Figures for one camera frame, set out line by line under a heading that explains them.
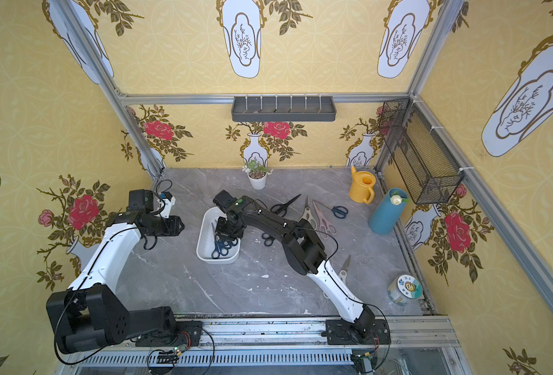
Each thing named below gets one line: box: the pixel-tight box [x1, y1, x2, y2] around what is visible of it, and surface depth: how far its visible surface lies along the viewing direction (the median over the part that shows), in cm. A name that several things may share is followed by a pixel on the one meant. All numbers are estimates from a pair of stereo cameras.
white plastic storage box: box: [196, 206, 242, 265], surface depth 94 cm
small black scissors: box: [260, 232, 276, 247], surface depth 97 cm
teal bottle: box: [368, 187, 411, 236], surface depth 94 cm
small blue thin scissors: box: [312, 199, 350, 219], surface depth 105 cm
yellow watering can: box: [348, 165, 377, 205], surface depth 103 cm
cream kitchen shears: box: [298, 195, 318, 230], surface depth 105 cm
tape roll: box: [387, 274, 423, 307], surface depth 78 cm
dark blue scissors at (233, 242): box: [223, 237, 239, 247], surface depth 95 cm
